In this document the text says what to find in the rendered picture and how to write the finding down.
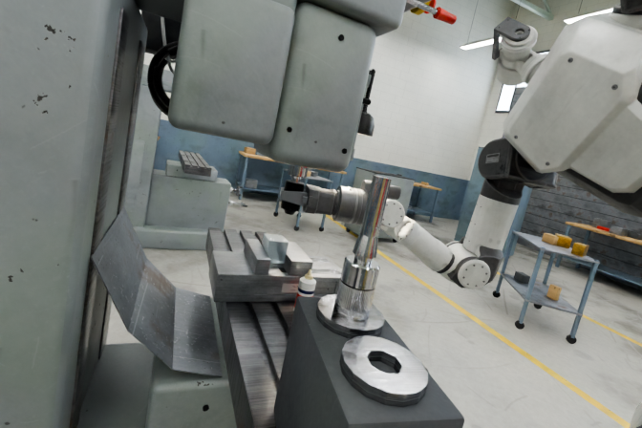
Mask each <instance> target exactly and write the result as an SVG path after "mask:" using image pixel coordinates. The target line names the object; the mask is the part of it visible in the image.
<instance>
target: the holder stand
mask: <svg viewBox="0 0 642 428"><path fill-rule="evenodd" d="M335 298H336V294H330V295H327V296H324V297H322V298H319V297H306V296H298V297H297V299H296V304H295V309H294V313H293V317H292V322H291V327H290V332H289V340H288V344H287V349H286V354H285V359H284V363H283V368H282V372H281V377H280V382H279V386H278V391H277V396H276V400H275V405H274V409H273V410H274V415H275V422H276V428H462V427H463V424H464V417H463V415H462V414H461V412H460V411H459V410H458V408H457V407H456V406H455V405H454V403H453V402H452V401H451V400H450V398H449V397H448V396H447V395H446V393H445V392H444V391H443V390H442V389H441V388H440V386H439V385H438V384H437V382H436V381H435V380H434V379H433V378H432V377H431V376H430V374H429V373H428V372H427V371H426V369H425V367H424V366H423V364H422V362H421V361H420V360H419V359H418V358H417V357H416V356H415V355H414V354H413V353H412V352H411V350H410V349H409V348H408V347H407V345H406V344H405V343H404V342H403V340H402V339H401V338H400V337H399V336H398V334H397V333H396V332H395V330H394V329H393V328H392V327H391V325H390V324H389V323H388V322H387V320H386V319H385V318H384V317H383V314H382V312H381V311H380V310H378V309H377V308H376V307H375V305H374V304H373V303H372V306H371V310H370V314H369V317H368V318H367V319H365V320H352V319H348V318H346V317H343V316H342V315H340V314H339V313H337V312H336V310H335V309H334V302H335Z"/></svg>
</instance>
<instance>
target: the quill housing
mask: <svg viewBox="0 0 642 428"><path fill-rule="evenodd" d="M294 15H295V21H294V26H293V32H292V37H291V41H290V47H289V56H288V62H287V67H286V72H285V77H284V82H283V88H282V93H281V97H280V103H279V108H278V113H277V119H276V123H275V129H274V134H273V138H272V141H271V142H270V143H268V144H257V143H254V147H255V149H256V151H257V152H259V153H260V154H262V155H264V156H266V157H268V158H270V159H272V160H274V161H278V162H283V163H289V164H294V165H300V166H306V167H311V168H316V169H322V170H328V171H333V172H341V171H343V170H345V169H346V168H347V167H348V165H349V162H350V158H351V154H352V150H353V142H354V137H355V133H356V128H357V124H358V120H359V115H360V111H361V106H362V102H363V97H364V93H365V89H366V84H367V80H368V75H369V71H370V67H371V62H372V58H373V53H374V48H375V40H376V36H375V31H374V30H373V29H372V28H371V27H369V26H368V25H365V24H363V23H360V22H357V21H355V20H352V19H351V18H348V17H346V16H343V15H341V14H338V13H335V12H333V11H329V10H326V9H324V8H321V7H318V6H316V5H314V4H312V3H308V2H303V3H300V4H298V5H296V9H295V14H294Z"/></svg>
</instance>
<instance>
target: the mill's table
mask: <svg viewBox="0 0 642 428"><path fill-rule="evenodd" d="M264 233H265V232H261V231H255V234H253V233H252V231H249V230H240V233H237V230H236V229H226V228H225V230H224V232H221V229H220V228H215V227H209V228H208V232H207V238H206V244H205V249H206V254H207V260H208V265H209V266H210V260H211V254H212V251H213V250H216V251H233V252H244V249H245V243H246V239H257V240H259V242H260V244H262V242H263V238H264ZM294 304H295V301H292V302H215V305H216V310H217V315H218V321H219V327H220V332H221V338H222V343H223V349H224V355H225V365H226V370H227V376H228V382H229V387H230V392H231V398H232V404H233V409H234V415H235V420H236V426H237V428H276V422H275V415H274V410H273V409H274V405H275V400H276V396H277V391H278V386H279V382H280V377H281V372H282V368H283V363H284V359H285V354H286V349H287V344H288V340H289V332H290V327H291V322H292V317H293V313H294V311H293V309H294Z"/></svg>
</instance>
